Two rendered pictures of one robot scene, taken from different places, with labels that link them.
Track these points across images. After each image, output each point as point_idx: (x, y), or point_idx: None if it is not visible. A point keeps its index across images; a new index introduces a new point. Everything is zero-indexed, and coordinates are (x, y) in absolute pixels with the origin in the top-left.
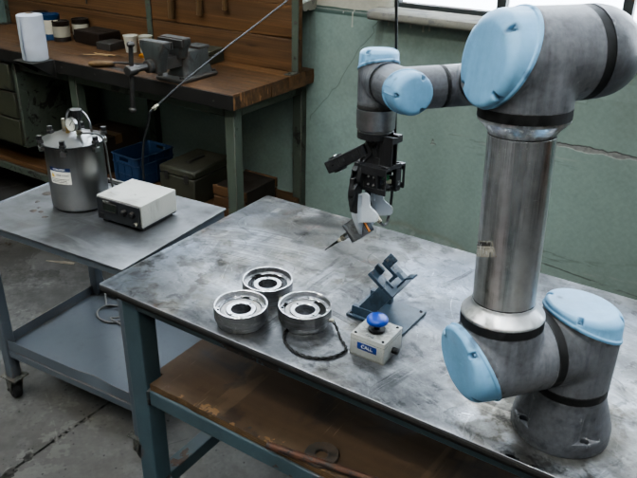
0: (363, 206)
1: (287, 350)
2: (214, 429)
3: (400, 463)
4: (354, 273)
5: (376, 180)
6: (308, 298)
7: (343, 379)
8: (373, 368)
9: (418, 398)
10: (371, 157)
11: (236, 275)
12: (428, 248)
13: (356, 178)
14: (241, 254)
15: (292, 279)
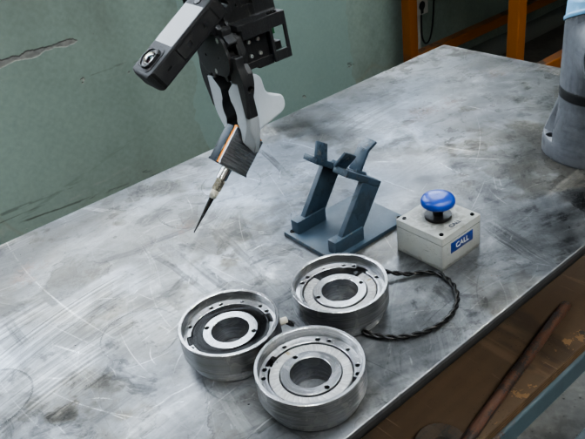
0: (257, 98)
1: (425, 337)
2: None
3: (463, 364)
4: (213, 245)
5: (272, 37)
6: (300, 284)
7: (513, 284)
8: (484, 254)
9: (556, 226)
10: (233, 10)
11: (132, 392)
12: (184, 174)
13: (240, 55)
14: (50, 379)
15: (245, 289)
